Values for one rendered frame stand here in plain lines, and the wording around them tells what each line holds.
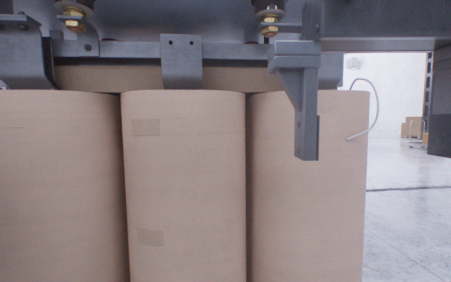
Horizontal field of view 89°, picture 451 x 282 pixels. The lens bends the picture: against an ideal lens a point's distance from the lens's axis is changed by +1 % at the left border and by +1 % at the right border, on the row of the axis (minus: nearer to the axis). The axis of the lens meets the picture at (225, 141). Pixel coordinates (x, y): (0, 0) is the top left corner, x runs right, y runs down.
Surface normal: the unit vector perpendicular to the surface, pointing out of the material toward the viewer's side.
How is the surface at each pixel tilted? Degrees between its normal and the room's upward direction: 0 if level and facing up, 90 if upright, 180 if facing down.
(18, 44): 90
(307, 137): 90
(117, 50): 90
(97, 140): 90
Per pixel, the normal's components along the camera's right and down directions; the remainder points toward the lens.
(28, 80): 0.07, 0.87
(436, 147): -1.00, 0.01
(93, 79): 0.11, 0.09
